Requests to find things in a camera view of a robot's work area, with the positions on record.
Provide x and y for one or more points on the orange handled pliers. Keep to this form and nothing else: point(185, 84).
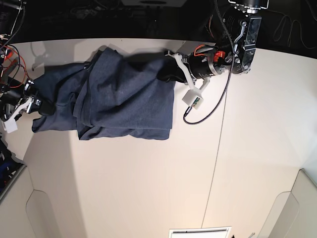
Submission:
point(9, 59)

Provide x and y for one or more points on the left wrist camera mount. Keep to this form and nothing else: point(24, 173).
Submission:
point(190, 84)

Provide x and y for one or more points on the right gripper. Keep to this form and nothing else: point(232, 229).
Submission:
point(38, 102)

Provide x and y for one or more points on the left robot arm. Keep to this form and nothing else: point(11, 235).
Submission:
point(234, 27)

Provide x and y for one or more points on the blue t-shirt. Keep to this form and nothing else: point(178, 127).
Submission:
point(108, 96)

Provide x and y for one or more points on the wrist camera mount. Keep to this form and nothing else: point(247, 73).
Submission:
point(190, 84)
point(10, 124)

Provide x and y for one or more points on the bin of blue parts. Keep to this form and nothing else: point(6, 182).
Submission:
point(9, 166)

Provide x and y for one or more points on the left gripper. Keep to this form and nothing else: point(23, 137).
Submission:
point(171, 72)

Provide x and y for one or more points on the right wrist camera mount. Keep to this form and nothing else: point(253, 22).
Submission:
point(10, 124)

